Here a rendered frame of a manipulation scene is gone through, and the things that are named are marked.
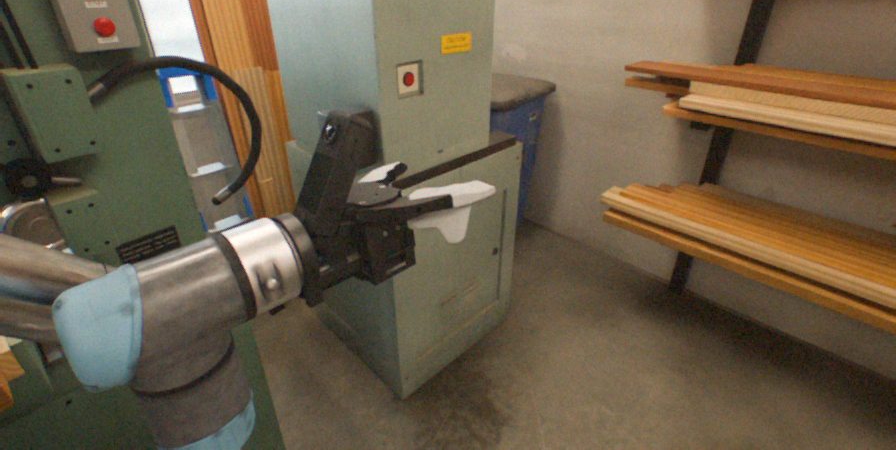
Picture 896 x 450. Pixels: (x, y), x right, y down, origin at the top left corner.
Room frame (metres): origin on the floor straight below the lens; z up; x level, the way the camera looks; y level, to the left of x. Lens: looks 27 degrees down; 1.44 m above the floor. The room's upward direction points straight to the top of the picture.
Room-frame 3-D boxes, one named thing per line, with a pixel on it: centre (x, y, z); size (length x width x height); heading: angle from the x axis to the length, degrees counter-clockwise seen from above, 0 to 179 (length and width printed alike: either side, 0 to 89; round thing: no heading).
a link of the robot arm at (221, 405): (0.26, 0.23, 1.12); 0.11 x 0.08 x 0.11; 44
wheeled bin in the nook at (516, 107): (2.29, -0.18, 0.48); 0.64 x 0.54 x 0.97; 47
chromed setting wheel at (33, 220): (0.70, 0.77, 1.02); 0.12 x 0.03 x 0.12; 140
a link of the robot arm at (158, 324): (0.25, 0.22, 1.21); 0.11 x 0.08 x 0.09; 134
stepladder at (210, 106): (1.61, 0.97, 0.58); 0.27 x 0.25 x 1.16; 47
